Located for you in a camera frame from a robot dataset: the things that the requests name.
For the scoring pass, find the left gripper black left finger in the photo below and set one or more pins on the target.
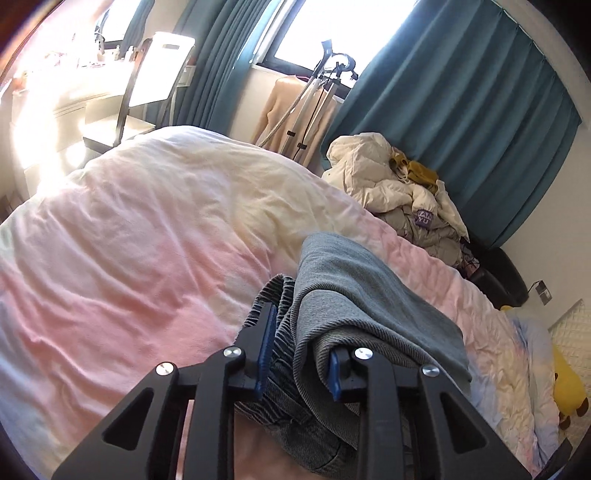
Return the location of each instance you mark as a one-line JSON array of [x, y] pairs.
[[179, 420]]

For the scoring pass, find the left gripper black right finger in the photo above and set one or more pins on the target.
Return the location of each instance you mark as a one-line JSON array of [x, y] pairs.
[[416, 420]]

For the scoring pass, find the grey-blue sweatshirt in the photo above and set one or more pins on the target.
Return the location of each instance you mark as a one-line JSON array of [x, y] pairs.
[[342, 296]]

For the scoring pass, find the yellow plush toy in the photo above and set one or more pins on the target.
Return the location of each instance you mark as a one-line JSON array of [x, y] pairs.
[[540, 349]]

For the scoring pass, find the black leather armchair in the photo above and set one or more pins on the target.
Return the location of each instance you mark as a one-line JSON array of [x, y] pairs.
[[494, 273]]

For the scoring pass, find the quilted cream headboard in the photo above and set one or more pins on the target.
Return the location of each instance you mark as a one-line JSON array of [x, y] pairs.
[[571, 341]]

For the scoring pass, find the pastel pink quilted duvet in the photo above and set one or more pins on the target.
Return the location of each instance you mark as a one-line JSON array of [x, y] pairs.
[[155, 251]]

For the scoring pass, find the mustard yellow garment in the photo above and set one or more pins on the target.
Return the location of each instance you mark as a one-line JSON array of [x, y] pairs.
[[413, 171]]

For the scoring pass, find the cream puffer jacket pile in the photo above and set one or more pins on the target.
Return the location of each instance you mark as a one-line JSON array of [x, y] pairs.
[[360, 166]]

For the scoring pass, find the white seat dark chair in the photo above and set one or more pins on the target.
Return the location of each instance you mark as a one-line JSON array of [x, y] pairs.
[[157, 70]]

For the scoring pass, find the right teal curtain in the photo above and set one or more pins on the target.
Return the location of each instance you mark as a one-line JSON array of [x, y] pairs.
[[462, 89]]

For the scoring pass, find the teal curtain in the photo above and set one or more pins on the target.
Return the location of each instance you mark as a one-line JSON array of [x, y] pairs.
[[462, 89], [226, 34]]

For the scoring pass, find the white dressing table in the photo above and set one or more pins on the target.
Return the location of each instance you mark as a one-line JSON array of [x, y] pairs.
[[48, 115]]

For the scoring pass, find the vanity mirror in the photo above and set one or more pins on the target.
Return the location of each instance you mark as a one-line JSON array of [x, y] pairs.
[[122, 25]]

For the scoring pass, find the left teal curtain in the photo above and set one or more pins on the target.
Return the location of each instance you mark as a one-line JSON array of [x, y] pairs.
[[226, 34]]

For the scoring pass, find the wall power socket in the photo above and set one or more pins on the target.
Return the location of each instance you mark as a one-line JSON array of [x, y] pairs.
[[543, 292]]

